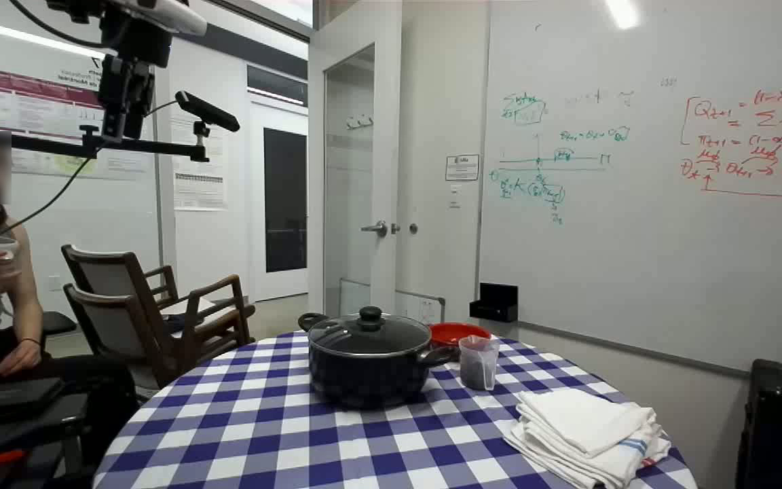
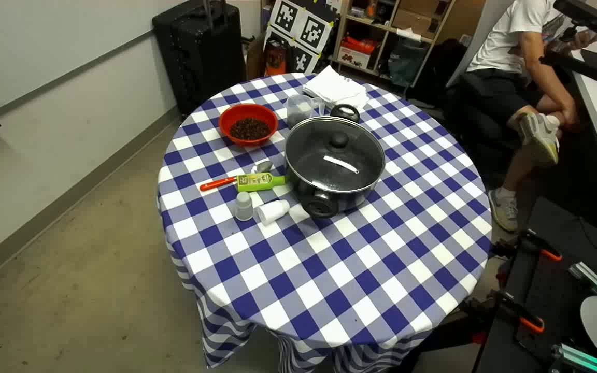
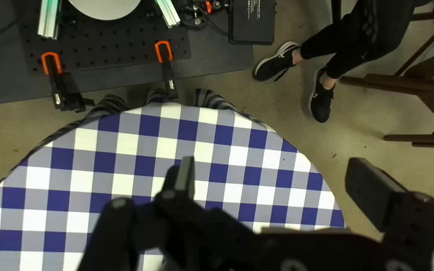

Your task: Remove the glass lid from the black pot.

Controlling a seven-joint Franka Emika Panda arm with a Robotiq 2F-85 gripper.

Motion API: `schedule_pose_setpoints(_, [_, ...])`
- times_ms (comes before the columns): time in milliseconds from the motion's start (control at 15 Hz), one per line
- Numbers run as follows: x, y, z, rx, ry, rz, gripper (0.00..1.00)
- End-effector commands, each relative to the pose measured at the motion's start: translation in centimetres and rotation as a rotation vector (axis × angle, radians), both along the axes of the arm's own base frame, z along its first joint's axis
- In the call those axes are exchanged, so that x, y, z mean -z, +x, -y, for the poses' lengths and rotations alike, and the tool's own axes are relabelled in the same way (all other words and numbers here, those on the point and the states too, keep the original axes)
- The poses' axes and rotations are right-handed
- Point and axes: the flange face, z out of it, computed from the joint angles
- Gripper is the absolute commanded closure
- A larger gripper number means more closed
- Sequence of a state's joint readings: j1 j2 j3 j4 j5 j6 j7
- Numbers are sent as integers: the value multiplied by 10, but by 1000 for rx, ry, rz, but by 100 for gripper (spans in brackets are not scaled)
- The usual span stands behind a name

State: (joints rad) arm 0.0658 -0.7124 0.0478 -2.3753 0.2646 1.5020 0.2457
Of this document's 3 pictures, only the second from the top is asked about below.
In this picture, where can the round glass pot lid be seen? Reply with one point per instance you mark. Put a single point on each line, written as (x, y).
(316, 152)

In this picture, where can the black cooking pot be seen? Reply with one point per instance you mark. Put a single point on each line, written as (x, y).
(327, 201)

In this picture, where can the green tube package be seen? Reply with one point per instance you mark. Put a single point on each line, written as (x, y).
(260, 182)

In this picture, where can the small white bottle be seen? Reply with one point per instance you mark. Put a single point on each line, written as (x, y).
(243, 207)

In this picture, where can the clear plastic cup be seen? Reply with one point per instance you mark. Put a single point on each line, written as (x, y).
(301, 109)

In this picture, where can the orange carrot toy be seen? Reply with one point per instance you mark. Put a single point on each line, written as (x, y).
(217, 182)

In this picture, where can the red bowl with dark beans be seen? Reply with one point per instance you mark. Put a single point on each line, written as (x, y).
(231, 138)

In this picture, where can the blue white checkered tablecloth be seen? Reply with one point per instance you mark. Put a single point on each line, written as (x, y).
(327, 276)

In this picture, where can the folded white towel stack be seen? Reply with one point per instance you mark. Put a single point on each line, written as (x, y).
(333, 85)

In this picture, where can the red box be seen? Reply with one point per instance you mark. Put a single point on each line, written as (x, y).
(357, 53)

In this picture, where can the black white marker tag board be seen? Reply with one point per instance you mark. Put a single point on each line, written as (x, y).
(301, 27)

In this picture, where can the black speaker case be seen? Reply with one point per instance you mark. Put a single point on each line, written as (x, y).
(198, 55)

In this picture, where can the wooden storage shelf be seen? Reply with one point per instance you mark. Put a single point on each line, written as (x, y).
(395, 41)

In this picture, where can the orange black clamp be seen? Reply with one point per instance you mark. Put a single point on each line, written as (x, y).
(539, 250)
(523, 315)

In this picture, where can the seated person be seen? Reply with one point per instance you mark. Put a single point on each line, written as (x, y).
(506, 41)

